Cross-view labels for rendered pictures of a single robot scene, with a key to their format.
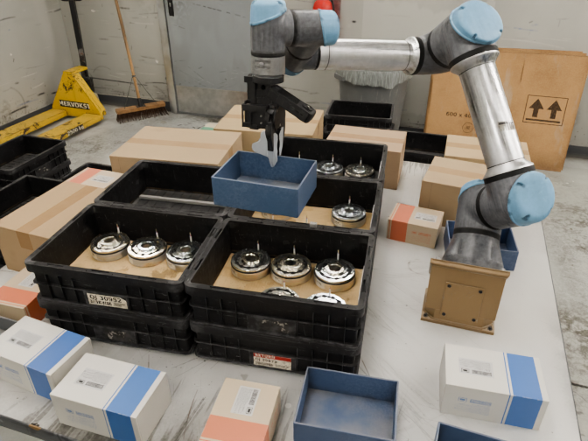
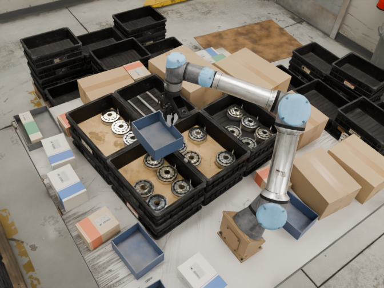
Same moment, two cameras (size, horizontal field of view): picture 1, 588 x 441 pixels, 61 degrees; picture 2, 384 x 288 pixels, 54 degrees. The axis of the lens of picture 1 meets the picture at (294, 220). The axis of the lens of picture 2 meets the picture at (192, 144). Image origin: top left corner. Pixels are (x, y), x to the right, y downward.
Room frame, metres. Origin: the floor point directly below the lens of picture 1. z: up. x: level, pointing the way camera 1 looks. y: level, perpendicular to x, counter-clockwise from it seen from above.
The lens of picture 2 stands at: (0.15, -0.68, 2.32)
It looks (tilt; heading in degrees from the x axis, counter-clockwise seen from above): 48 degrees down; 32
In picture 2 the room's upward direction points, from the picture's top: 6 degrees clockwise
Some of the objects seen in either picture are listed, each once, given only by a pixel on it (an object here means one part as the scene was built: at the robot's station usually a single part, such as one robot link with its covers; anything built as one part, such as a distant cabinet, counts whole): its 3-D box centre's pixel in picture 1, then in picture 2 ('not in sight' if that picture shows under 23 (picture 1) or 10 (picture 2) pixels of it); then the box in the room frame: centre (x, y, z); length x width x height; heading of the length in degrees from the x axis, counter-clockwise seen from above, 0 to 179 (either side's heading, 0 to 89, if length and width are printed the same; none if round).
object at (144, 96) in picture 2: (180, 203); (155, 108); (1.35, 0.35, 0.87); 0.40 x 0.30 x 0.11; 78
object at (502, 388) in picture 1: (489, 385); (202, 281); (0.75, -0.43, 0.74); 0.20 x 0.12 x 0.09; 77
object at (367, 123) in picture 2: (415, 180); (360, 140); (2.50, -0.67, 0.37); 0.40 x 0.30 x 0.45; 72
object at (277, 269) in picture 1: (290, 264); (167, 172); (1.04, 0.01, 0.86); 0.10 x 0.10 x 0.01
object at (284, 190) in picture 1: (266, 182); (157, 134); (1.03, 0.06, 1.10); 0.20 x 0.15 x 0.07; 72
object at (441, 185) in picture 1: (468, 195); (320, 182); (1.56, -0.61, 0.78); 0.30 x 0.22 x 0.16; 65
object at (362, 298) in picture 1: (285, 262); (156, 172); (0.97, 0.02, 0.92); 0.40 x 0.30 x 0.02; 78
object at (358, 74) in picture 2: (358, 143); (351, 91); (3.01, -0.41, 0.37); 0.42 x 0.34 x 0.46; 72
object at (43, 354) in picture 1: (41, 357); (59, 154); (0.84, 0.59, 0.74); 0.20 x 0.12 x 0.09; 67
